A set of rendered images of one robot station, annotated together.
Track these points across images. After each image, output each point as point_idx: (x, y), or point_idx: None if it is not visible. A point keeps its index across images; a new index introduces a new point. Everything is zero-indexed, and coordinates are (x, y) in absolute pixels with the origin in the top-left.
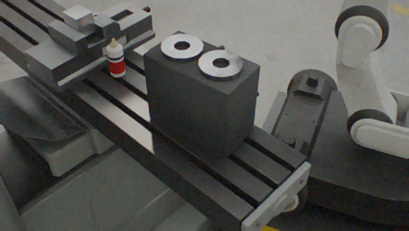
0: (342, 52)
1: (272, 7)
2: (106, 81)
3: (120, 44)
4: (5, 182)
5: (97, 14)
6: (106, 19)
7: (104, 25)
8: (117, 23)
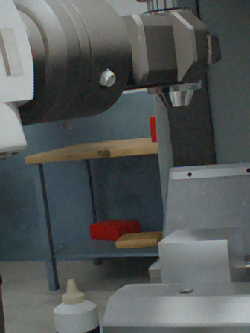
0: None
1: None
2: None
3: (65, 314)
4: None
5: (181, 293)
6: (135, 293)
7: (125, 286)
8: (105, 311)
